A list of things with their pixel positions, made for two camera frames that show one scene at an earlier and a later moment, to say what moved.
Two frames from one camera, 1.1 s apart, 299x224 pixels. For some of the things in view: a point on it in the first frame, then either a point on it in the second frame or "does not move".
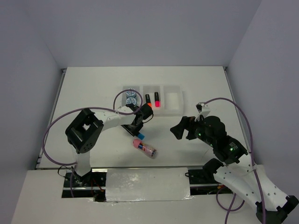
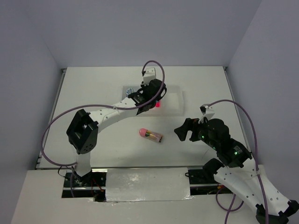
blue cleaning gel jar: x=131 y=94 does not move
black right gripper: x=185 y=122 does not move
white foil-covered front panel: x=143 y=184 does not move
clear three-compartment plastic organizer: x=164 y=100 does not move
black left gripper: x=133 y=131 to x=143 y=87
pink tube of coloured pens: x=150 y=151 to x=151 y=135
